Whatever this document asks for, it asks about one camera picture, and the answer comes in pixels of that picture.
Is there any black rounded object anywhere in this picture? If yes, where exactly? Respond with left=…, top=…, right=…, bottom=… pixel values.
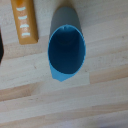
left=0, top=30, right=5, bottom=64

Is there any bright blue vase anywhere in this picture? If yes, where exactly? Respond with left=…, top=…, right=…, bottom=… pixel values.
left=47, top=6, right=87, bottom=83

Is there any yellow rectangular block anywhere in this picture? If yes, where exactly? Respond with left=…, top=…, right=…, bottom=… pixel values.
left=10, top=0, right=39, bottom=46

